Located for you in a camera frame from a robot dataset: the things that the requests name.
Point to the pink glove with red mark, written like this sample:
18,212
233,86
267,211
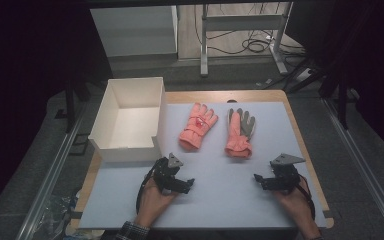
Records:
196,128

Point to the white box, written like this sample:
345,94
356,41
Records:
130,126

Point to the pink glove with grey palm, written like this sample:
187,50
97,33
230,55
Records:
238,136

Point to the metal floor rail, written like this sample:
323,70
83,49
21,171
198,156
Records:
363,166
51,176

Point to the grey metal desk frame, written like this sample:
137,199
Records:
243,22

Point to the person's right hand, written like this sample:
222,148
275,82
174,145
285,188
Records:
295,203

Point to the light blue table mat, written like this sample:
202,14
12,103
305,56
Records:
220,186

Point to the black stand leg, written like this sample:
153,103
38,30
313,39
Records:
70,106

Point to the person's left hand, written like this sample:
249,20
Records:
153,203

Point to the white cabinet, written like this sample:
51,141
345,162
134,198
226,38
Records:
133,30

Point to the white power strip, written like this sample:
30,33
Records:
304,75

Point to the clear plastic bag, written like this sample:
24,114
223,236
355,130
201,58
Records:
58,213

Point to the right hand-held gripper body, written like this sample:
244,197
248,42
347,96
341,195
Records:
284,176

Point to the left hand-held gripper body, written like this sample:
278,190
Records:
165,174

